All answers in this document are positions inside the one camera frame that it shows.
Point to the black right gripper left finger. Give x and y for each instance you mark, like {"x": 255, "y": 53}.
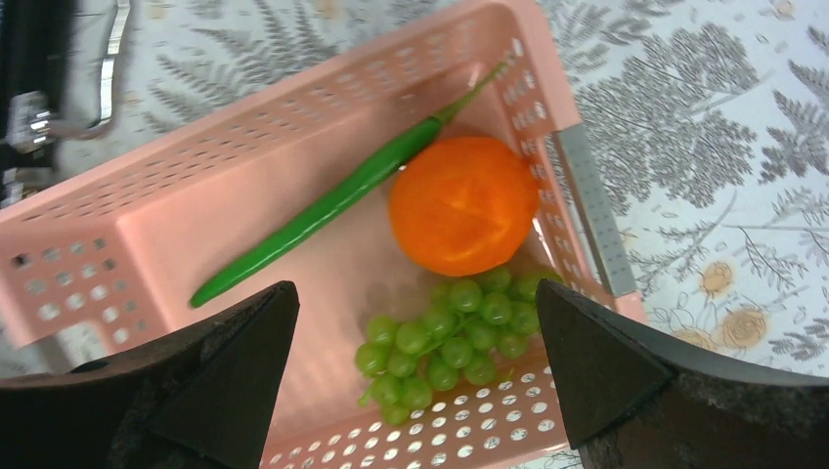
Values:
{"x": 200, "y": 397}

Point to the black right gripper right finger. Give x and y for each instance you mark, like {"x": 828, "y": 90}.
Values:
{"x": 634, "y": 397}

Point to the pink plastic basket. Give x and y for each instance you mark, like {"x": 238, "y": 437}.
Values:
{"x": 122, "y": 248}

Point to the green toy grape bunch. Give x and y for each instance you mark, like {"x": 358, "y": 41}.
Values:
{"x": 470, "y": 326}

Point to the green toy chili pepper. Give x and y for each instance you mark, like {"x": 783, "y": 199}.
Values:
{"x": 376, "y": 169}

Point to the orange toy tangerine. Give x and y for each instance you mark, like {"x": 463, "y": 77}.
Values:
{"x": 463, "y": 206}

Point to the black poker chip case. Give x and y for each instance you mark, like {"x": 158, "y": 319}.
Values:
{"x": 35, "y": 40}

